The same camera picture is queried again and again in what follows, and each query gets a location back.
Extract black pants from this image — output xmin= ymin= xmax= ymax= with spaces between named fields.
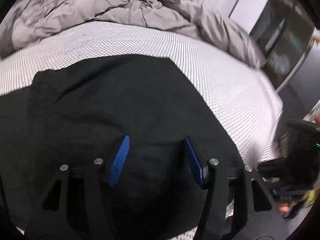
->
xmin=1 ymin=55 xmax=243 ymax=239

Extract person's right hand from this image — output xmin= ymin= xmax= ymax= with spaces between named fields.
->
xmin=276 ymin=202 xmax=298 ymax=217

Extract white honeycomb mattress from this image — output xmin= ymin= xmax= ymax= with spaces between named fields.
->
xmin=0 ymin=21 xmax=284 ymax=240

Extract grey crumpled duvet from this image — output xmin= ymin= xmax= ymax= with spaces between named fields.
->
xmin=1 ymin=0 xmax=266 ymax=69

